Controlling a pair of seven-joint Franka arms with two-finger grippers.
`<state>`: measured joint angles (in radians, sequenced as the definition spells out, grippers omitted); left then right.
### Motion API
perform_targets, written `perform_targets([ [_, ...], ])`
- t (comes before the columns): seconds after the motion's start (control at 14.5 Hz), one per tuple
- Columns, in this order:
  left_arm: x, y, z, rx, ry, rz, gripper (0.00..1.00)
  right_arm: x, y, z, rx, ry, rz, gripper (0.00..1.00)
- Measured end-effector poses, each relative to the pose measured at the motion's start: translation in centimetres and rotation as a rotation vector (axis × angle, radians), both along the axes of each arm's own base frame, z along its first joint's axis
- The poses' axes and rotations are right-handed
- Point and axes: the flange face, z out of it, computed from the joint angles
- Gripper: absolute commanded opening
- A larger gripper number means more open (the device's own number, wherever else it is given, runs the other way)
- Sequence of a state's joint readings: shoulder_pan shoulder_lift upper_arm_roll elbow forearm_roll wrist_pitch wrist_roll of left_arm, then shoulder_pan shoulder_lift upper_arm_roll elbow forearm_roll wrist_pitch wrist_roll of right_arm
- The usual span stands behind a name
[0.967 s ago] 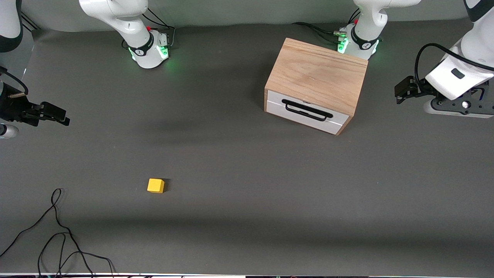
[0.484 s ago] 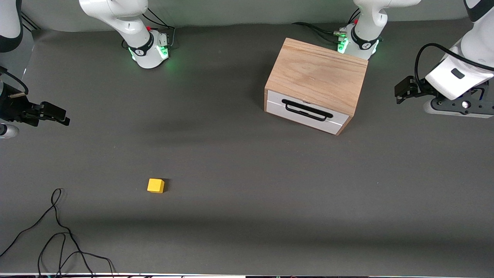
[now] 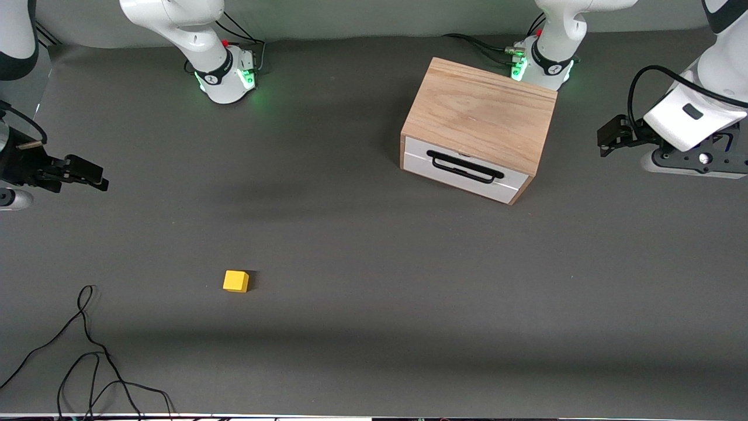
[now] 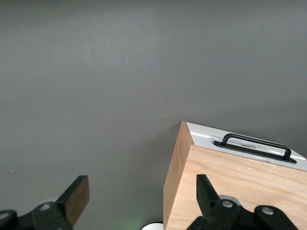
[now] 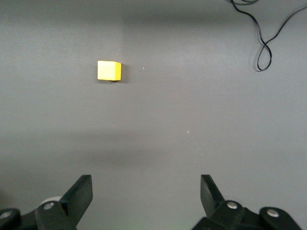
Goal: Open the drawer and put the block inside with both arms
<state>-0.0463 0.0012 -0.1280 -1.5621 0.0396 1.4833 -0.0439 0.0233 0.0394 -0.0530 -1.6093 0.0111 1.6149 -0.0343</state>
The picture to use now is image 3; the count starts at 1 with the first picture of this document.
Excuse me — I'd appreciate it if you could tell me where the yellow cube block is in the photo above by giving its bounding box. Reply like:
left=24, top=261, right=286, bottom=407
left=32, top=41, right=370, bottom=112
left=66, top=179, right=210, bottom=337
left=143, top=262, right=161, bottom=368
left=223, top=270, right=250, bottom=294

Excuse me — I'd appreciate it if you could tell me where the white drawer with black handle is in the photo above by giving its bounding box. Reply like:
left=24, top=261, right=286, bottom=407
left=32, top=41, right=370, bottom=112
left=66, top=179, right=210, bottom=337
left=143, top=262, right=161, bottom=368
left=403, top=136, right=530, bottom=205

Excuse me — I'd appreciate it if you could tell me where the wooden drawer cabinet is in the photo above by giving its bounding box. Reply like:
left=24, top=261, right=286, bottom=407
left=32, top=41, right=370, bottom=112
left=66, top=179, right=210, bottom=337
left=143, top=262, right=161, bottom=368
left=400, top=57, right=559, bottom=206

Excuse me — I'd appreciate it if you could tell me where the dark grey table mat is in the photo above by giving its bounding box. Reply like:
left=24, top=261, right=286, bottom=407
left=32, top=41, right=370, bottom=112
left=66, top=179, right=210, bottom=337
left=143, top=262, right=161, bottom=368
left=0, top=26, right=748, bottom=417

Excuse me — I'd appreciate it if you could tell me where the thin black loose cable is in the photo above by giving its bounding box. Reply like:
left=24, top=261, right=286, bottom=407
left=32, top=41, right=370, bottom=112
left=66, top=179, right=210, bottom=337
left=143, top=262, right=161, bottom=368
left=0, top=285, right=176, bottom=421

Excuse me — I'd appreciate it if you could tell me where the black metal frame rail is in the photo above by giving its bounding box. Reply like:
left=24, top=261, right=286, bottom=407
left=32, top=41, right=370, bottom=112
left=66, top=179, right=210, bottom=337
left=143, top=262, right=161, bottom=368
left=35, top=22, right=63, bottom=48

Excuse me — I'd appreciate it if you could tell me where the black base cable silver plug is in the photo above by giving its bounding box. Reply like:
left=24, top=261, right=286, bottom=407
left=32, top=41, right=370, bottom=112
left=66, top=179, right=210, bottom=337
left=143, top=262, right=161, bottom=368
left=442, top=33, right=524, bottom=64

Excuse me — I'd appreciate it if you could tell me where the black base cable bundle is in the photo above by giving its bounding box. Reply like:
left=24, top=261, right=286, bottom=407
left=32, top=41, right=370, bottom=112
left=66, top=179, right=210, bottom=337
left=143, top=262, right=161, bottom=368
left=216, top=11, right=267, bottom=74

